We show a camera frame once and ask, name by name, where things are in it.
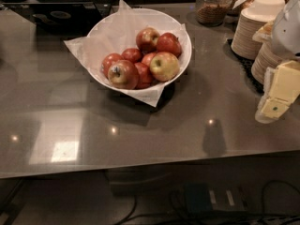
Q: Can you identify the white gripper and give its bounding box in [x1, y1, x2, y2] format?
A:
[252, 0, 300, 124]

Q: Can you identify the yellow-red apple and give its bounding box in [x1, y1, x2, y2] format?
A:
[149, 52, 180, 82]

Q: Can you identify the red apple back right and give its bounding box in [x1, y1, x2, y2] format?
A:
[157, 32, 182, 57]

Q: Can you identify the red apple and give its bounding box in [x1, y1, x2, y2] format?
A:
[135, 62, 154, 89]
[122, 48, 143, 63]
[101, 52, 123, 77]
[136, 27, 160, 53]
[142, 52, 157, 66]
[157, 32, 182, 57]

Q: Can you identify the red apple front middle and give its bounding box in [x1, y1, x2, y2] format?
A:
[135, 62, 154, 89]

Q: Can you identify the red apple back centre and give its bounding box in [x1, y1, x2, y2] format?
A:
[136, 27, 160, 53]

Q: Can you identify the red apple middle back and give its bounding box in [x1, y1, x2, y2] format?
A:
[122, 48, 143, 63]

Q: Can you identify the red-yellow apple front left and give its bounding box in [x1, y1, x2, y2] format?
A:
[108, 60, 140, 90]

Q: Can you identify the white bowl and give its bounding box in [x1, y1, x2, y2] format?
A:
[83, 8, 192, 92]

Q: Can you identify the red apple far left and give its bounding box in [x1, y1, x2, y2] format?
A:
[101, 52, 123, 77]

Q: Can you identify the front stack of paper plates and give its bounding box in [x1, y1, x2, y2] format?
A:
[251, 42, 282, 84]

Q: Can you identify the stack of paper plates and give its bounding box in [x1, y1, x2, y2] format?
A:
[251, 42, 282, 84]
[231, 0, 285, 60]

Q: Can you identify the black rubber mat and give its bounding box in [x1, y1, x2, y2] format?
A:
[231, 50, 263, 95]

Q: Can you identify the back stack of paper plates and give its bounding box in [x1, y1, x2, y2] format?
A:
[231, 0, 285, 60]

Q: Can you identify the glass jar with cereal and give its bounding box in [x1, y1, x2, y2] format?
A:
[195, 0, 233, 26]

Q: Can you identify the dark box under table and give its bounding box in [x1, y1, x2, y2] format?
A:
[184, 183, 248, 215]

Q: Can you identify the white paper liner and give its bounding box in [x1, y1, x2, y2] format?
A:
[65, 0, 191, 107]

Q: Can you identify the black tray with cups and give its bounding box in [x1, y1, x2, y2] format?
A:
[4, 2, 112, 36]

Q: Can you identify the black cable on floor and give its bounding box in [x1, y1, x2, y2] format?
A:
[112, 179, 300, 225]

